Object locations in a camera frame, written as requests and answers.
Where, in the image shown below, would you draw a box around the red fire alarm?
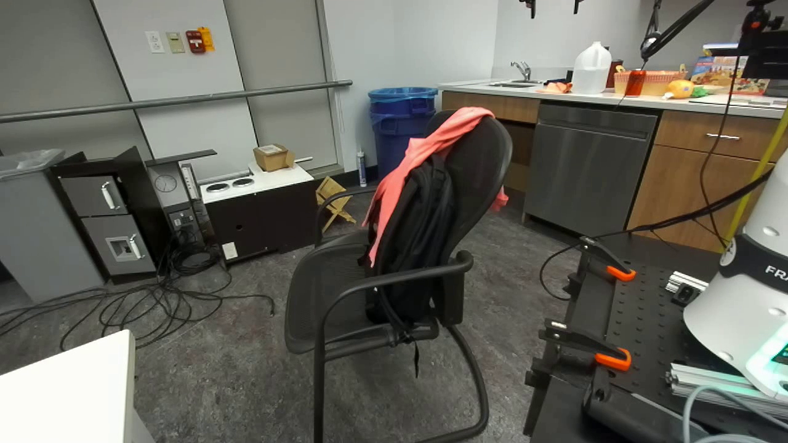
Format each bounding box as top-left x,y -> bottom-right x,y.
184,24 -> 217,57

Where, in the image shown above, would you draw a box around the long black power cable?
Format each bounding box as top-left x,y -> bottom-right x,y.
534,80 -> 788,302

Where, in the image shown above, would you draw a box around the black computer tower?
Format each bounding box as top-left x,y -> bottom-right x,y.
49,145 -> 167,282

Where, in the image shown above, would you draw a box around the white table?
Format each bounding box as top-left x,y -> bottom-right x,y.
0,328 -> 156,443

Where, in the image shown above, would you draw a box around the chrome faucet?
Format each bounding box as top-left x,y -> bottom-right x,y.
505,58 -> 534,86

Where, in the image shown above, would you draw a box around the steel dishwasher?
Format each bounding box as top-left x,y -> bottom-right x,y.
525,100 -> 662,241

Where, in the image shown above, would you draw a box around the small aluminium extrusion piece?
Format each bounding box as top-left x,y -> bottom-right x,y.
662,268 -> 711,304

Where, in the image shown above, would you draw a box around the wooden kitchen counter cabinet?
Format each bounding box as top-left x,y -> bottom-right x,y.
441,76 -> 788,255

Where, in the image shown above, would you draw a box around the black floor cables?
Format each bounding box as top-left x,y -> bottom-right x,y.
0,257 -> 281,352

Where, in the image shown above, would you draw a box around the grey hose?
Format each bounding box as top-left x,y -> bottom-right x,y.
679,383 -> 788,443

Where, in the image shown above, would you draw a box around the blue recycling bin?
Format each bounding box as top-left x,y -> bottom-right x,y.
368,86 -> 441,182

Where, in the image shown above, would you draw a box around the pink cloth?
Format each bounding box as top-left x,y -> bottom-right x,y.
361,105 -> 512,270

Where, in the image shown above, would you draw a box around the wooden tray box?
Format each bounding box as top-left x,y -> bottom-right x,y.
614,67 -> 690,100

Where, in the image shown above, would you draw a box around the aluminium extrusion bar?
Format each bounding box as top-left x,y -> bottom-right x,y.
666,358 -> 788,412

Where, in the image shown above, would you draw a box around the black camera on tripod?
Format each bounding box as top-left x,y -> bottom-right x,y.
737,0 -> 788,84

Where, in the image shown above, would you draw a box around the black mounting breadboard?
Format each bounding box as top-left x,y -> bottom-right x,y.
525,235 -> 788,443

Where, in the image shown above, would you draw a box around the orange handled clamp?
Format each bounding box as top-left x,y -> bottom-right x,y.
525,316 -> 635,437
561,234 -> 641,302

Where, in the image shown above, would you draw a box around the white plastic jug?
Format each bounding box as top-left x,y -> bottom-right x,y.
572,38 -> 616,96

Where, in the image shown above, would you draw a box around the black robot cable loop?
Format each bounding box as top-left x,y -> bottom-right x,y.
637,0 -> 718,64

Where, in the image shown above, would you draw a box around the white top toy stove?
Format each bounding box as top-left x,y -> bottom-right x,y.
195,163 -> 323,266

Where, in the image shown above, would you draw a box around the small cardboard box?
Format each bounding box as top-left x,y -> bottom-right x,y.
251,143 -> 295,175

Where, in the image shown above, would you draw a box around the red bottle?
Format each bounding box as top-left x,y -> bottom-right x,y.
624,67 -> 647,97

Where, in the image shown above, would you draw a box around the black backpack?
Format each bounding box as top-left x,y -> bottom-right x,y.
356,152 -> 462,378

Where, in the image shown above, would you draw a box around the black mesh chair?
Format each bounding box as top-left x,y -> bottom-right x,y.
284,112 -> 518,443

